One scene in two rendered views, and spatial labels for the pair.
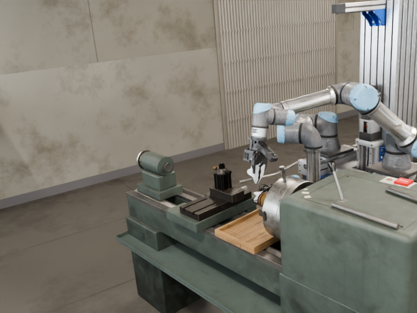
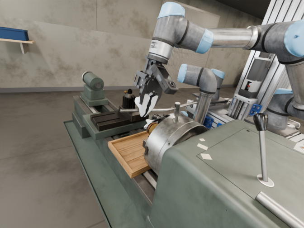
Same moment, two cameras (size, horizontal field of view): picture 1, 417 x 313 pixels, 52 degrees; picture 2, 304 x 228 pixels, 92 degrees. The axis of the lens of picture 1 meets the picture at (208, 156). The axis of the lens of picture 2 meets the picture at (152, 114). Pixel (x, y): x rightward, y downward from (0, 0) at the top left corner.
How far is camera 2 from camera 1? 146 cm
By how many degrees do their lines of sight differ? 8
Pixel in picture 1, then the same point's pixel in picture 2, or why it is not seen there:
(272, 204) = (157, 142)
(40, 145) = (61, 65)
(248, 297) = (125, 198)
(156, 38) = (128, 27)
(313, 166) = (202, 108)
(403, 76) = not seen: hidden behind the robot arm
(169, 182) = (98, 95)
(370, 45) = (277, 15)
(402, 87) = not seen: hidden behind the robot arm
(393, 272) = not seen: outside the picture
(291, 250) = (165, 211)
